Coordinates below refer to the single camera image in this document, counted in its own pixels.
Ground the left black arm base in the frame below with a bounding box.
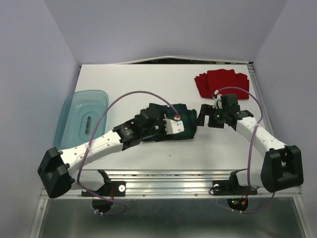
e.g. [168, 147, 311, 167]
[80, 170, 127, 216]

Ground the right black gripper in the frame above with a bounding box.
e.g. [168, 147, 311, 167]
[193, 104, 228, 129]

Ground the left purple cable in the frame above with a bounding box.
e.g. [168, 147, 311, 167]
[77, 91, 181, 216]

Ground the folded red skirt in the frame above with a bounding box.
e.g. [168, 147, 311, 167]
[194, 69, 250, 99]

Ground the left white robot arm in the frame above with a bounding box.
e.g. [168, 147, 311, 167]
[38, 108, 172, 198]

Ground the small dark object in bin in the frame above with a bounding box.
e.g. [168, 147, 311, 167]
[85, 116, 92, 135]

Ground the aluminium mounting rail frame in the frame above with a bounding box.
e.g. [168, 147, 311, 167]
[31, 63, 312, 238]

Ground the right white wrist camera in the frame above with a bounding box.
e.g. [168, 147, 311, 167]
[212, 90, 222, 109]

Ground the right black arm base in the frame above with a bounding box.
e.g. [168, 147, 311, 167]
[209, 169, 258, 213]

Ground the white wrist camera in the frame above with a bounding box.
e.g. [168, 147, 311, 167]
[164, 119, 185, 135]
[212, 90, 222, 109]

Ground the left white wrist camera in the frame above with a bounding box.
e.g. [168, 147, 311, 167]
[164, 119, 185, 135]

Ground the green plaid skirt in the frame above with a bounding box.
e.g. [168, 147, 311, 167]
[142, 103, 197, 142]

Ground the blue transparent plastic bin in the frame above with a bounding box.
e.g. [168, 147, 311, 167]
[54, 90, 108, 151]

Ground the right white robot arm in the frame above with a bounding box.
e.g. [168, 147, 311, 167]
[197, 94, 304, 193]

